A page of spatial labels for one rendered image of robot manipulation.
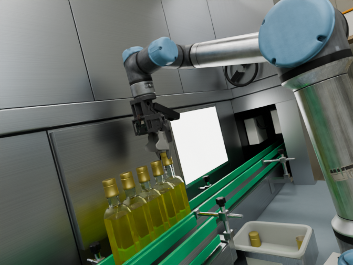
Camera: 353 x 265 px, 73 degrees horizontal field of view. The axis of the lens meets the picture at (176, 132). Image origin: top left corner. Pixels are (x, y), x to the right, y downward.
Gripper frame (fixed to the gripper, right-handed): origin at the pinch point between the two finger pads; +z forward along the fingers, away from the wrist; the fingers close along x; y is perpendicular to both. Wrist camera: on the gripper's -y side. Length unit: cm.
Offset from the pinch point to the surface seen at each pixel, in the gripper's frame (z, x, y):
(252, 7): -62, 4, -89
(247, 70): -28, -7, -86
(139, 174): 2.3, 2.0, 13.1
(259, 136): 15, -17, -101
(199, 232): 20.8, 14.6, 8.2
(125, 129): -11.6, -11.4, 5.1
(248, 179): 26, 0, -47
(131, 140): -7.3, -11.5, 3.7
